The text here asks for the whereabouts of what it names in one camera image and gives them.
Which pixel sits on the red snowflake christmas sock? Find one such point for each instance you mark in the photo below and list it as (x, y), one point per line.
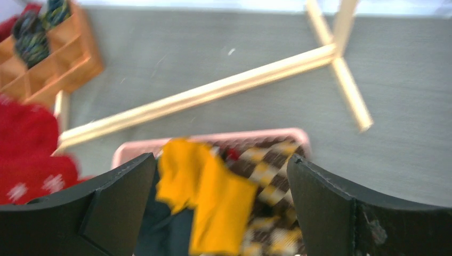
(29, 167)

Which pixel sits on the wooden clothes rack frame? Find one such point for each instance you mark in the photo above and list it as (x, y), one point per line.
(331, 52)

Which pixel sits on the brown yellow argyle sock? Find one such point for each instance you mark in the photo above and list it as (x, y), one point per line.
(261, 221)

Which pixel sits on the orange wooden compartment tray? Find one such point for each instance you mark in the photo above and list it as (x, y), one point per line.
(73, 61)

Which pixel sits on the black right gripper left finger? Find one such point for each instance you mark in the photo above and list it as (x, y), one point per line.
(101, 216)

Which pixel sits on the rolled dark patterned sock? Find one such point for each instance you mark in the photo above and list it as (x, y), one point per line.
(31, 43)
(57, 12)

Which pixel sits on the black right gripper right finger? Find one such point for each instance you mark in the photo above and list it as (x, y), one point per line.
(340, 217)

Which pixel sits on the pink laundry basket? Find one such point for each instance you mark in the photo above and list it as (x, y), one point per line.
(132, 149)

